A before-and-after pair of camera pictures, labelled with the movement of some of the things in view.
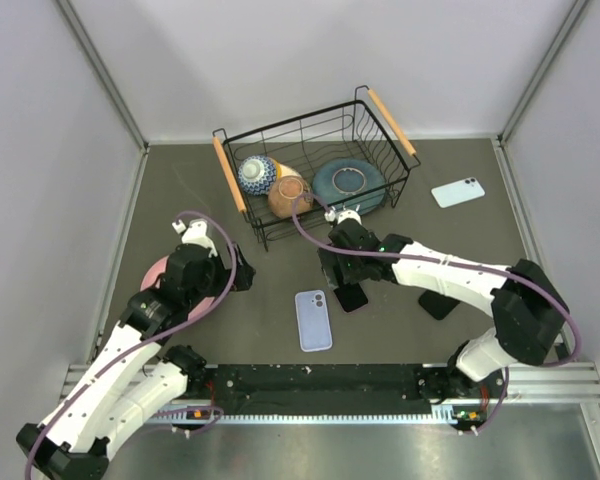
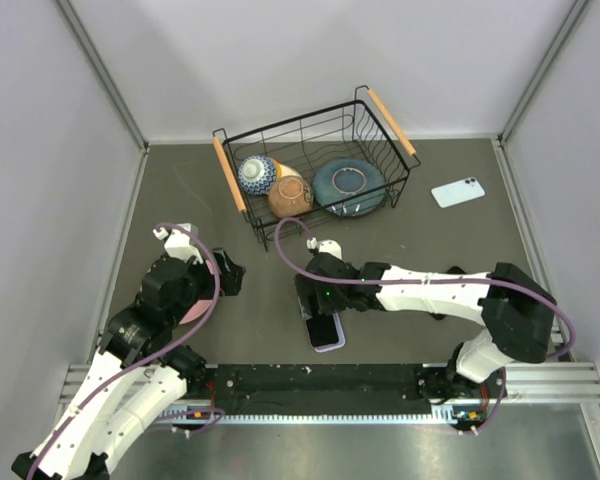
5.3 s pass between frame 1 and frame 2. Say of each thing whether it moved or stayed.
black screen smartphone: moved
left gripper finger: moved
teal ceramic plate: stayed
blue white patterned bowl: stayed
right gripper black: moved
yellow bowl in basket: stayed
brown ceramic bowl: stayed
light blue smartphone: stayed
